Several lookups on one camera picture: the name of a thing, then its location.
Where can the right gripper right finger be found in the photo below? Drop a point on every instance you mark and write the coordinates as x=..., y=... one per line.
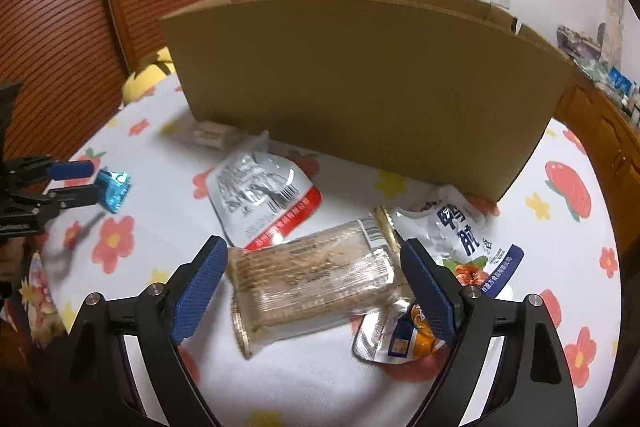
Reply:
x=531, y=386

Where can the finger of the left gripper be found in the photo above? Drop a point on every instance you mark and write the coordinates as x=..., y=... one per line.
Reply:
x=70, y=170
x=50, y=204

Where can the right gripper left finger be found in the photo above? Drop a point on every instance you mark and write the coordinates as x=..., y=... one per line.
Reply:
x=97, y=387

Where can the blue foil candy wrapper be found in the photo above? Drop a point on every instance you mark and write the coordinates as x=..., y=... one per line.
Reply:
x=113, y=188

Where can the orange white snack pouch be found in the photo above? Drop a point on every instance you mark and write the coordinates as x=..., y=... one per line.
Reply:
x=395, y=334

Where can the white blue duck gizzard pouch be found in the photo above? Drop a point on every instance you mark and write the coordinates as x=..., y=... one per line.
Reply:
x=457, y=236

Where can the clear brown cracker pack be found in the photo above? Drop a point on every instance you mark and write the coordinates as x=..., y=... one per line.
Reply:
x=314, y=283

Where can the silver white red snack pouch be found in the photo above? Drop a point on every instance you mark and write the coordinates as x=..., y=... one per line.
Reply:
x=259, y=197

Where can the person's left hand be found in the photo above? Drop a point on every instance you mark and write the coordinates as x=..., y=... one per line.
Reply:
x=15, y=251

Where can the floral bed quilt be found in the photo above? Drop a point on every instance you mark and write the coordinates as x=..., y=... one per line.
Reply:
x=27, y=305

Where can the yellow plush toy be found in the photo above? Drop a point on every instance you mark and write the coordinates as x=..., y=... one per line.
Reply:
x=152, y=69

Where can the white floral strawberry blanket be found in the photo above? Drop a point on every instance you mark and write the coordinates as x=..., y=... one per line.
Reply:
x=554, y=211

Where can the small beige wrapped snack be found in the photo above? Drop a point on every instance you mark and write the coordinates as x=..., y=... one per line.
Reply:
x=219, y=136

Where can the wooden sideboard cabinet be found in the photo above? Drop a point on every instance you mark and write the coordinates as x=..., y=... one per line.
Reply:
x=612, y=147

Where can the brown cardboard box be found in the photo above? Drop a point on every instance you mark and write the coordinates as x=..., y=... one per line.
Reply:
x=443, y=91

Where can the beige patterned curtain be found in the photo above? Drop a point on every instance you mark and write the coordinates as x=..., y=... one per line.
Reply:
x=613, y=38

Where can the white wall switch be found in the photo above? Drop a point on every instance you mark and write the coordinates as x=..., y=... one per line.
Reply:
x=503, y=4

